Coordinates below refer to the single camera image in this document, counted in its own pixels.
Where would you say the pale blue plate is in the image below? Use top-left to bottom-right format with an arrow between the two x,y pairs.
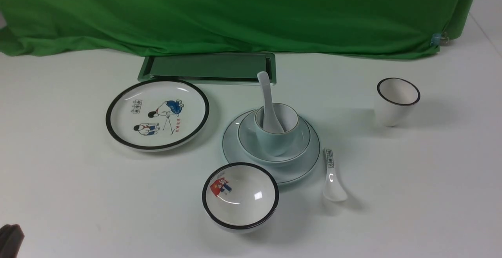
222,108 -> 321,185

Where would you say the black-rimmed illustrated bowl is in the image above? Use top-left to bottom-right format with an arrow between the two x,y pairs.
201,162 -> 280,233

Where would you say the blue binder clip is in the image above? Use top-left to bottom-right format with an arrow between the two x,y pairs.
429,32 -> 450,47

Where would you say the black-rimmed white cup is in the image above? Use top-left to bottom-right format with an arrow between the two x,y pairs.
374,77 -> 421,127

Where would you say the green backdrop cloth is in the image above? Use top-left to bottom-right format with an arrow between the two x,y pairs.
1,0 -> 473,60

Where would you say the pale blue cup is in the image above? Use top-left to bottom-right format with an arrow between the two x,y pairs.
253,103 -> 302,156

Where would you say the pale blue bowl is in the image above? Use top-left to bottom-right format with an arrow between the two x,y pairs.
237,109 -> 314,167

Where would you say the dark object at corner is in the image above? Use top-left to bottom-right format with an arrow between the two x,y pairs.
0,224 -> 25,258

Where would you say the white spoon with print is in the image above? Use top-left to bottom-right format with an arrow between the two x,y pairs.
322,148 -> 348,202

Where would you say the black-rimmed illustrated plate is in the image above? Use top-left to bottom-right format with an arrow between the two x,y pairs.
105,79 -> 210,152

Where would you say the plain white ceramic spoon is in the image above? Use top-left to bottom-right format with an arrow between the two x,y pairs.
257,71 -> 285,134

